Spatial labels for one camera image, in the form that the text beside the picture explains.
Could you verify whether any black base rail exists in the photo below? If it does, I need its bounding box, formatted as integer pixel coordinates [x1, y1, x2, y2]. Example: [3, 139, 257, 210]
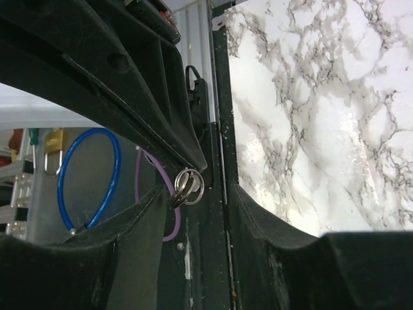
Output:
[157, 1, 233, 309]

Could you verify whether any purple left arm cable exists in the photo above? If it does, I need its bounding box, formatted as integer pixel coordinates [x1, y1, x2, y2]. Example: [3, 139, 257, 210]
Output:
[134, 147, 182, 243]

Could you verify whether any silver key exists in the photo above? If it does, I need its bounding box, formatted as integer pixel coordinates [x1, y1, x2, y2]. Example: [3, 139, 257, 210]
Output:
[170, 168, 205, 209]

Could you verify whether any green handled screwdriver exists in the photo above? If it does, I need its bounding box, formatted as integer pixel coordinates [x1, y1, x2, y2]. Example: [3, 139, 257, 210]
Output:
[28, 128, 39, 171]

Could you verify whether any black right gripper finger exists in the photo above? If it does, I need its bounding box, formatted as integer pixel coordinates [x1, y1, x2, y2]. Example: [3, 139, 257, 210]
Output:
[1, 185, 168, 309]
[228, 184, 412, 309]

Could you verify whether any blue cable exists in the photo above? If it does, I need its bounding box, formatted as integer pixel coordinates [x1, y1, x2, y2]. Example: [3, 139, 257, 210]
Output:
[57, 127, 123, 235]

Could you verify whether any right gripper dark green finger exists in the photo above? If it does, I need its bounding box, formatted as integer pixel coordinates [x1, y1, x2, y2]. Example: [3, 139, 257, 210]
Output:
[1, 1, 207, 171]

